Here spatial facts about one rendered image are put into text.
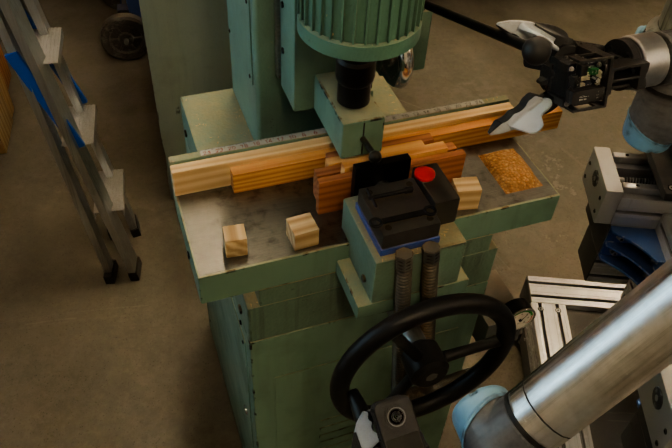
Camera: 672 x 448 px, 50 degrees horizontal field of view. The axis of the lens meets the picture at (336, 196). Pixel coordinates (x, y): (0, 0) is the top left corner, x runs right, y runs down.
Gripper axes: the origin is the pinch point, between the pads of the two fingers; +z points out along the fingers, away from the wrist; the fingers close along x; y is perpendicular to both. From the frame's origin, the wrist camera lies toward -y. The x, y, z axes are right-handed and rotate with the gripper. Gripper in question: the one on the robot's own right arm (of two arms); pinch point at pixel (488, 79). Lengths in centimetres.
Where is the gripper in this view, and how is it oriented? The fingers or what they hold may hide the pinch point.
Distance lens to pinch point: 98.5
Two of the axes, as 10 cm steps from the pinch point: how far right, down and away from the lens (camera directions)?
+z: -9.4, 1.9, -2.7
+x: 0.3, 8.7, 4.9
